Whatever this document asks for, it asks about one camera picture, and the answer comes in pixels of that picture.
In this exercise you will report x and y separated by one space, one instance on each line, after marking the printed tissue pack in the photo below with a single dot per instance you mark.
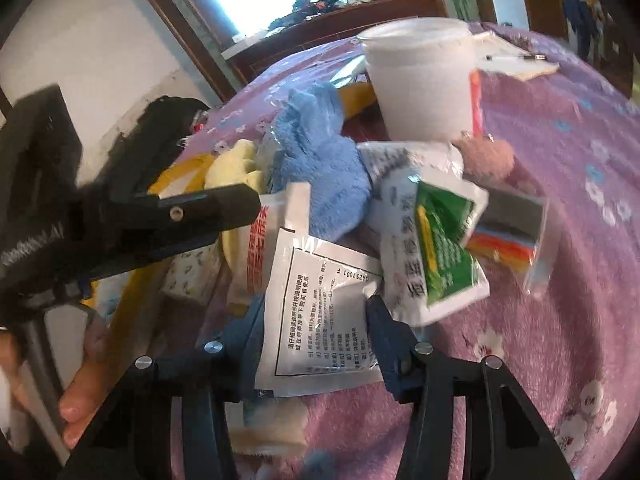
192 275

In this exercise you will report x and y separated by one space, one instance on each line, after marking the black pen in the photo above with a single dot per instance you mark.
515 56

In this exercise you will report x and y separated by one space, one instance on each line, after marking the black bag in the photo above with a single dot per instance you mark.
165 120

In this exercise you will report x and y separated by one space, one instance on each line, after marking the white plastic cup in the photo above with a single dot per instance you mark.
425 85

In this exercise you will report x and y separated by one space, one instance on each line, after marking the white packet with red print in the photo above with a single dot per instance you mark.
262 250

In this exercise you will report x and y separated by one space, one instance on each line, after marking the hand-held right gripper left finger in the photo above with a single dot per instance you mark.
237 355

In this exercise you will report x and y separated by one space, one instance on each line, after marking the yellow plastic item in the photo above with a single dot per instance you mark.
357 97

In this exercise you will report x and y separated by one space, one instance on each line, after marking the wooden cabinet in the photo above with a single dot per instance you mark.
325 25

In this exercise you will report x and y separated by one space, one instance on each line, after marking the white printed medicine sachet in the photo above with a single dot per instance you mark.
320 320

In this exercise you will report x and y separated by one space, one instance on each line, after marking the person's left hand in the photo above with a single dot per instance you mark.
85 385

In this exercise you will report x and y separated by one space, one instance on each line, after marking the black sponge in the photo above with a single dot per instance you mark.
515 230

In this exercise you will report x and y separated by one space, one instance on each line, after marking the yellow plush toy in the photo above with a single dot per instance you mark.
235 165

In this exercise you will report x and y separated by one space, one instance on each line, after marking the blue plush towel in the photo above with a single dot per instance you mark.
320 160

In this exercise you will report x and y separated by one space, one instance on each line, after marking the green and white packet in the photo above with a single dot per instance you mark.
440 240

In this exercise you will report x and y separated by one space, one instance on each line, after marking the wall poster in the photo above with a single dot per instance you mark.
587 15

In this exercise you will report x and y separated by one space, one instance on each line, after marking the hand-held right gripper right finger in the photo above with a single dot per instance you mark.
387 340

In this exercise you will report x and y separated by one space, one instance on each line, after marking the open notebook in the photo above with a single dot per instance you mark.
520 62

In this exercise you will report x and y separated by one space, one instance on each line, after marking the purple floral blanket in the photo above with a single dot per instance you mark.
550 310

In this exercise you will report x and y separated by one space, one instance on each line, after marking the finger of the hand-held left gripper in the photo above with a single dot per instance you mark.
215 207

